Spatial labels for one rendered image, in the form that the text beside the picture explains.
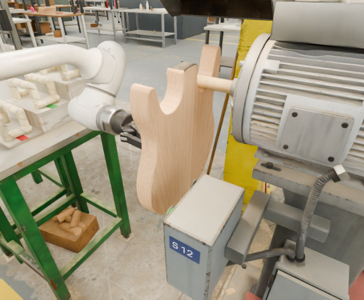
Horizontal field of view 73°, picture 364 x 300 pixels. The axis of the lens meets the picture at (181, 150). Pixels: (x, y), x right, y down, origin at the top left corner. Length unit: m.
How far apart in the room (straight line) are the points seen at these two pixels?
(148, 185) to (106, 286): 1.19
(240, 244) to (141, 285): 1.19
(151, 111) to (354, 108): 0.34
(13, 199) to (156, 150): 0.71
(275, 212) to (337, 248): 0.17
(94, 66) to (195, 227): 0.58
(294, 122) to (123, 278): 1.43
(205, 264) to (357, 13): 0.46
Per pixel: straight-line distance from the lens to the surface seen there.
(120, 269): 1.74
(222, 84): 0.64
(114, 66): 0.85
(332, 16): 0.51
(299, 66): 0.51
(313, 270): 0.68
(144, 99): 0.47
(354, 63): 0.53
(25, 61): 0.75
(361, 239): 0.67
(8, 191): 1.10
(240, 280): 1.36
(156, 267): 1.71
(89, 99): 0.85
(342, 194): 0.58
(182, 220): 0.45
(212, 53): 0.70
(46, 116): 1.21
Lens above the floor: 1.46
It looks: 33 degrees down
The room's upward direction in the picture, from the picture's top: straight up
